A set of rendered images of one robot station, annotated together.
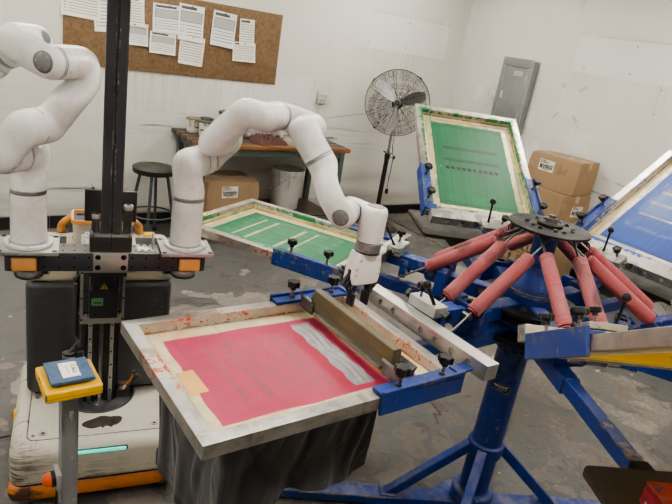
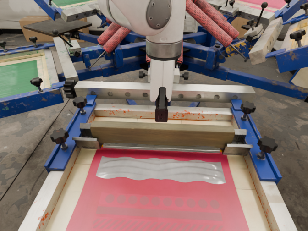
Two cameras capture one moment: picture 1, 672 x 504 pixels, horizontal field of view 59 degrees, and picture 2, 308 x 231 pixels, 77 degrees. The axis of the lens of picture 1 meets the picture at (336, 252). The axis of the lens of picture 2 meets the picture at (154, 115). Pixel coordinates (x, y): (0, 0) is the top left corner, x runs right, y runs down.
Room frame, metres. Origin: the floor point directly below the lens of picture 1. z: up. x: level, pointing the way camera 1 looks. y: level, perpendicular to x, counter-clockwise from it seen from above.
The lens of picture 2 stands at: (1.37, 0.23, 1.43)
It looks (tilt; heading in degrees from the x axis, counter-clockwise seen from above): 40 degrees down; 311
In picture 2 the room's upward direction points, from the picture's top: straight up
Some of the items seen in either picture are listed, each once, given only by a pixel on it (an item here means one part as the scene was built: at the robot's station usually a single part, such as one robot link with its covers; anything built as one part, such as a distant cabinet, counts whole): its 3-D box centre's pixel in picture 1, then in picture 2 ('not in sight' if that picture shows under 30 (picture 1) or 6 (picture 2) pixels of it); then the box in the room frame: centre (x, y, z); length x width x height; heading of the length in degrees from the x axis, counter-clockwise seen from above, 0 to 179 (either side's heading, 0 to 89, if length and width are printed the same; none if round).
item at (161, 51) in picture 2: (370, 245); (163, 43); (1.63, -0.09, 1.29); 0.09 x 0.07 x 0.03; 128
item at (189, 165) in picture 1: (192, 173); not in sight; (1.77, 0.47, 1.37); 0.13 x 0.10 x 0.16; 166
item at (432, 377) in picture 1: (419, 388); (248, 141); (1.42, -0.29, 0.98); 0.30 x 0.05 x 0.07; 128
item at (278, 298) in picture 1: (310, 301); (77, 134); (1.86, 0.06, 0.98); 0.30 x 0.05 x 0.07; 128
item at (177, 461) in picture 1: (187, 449); not in sight; (1.32, 0.30, 0.74); 0.45 x 0.03 x 0.43; 38
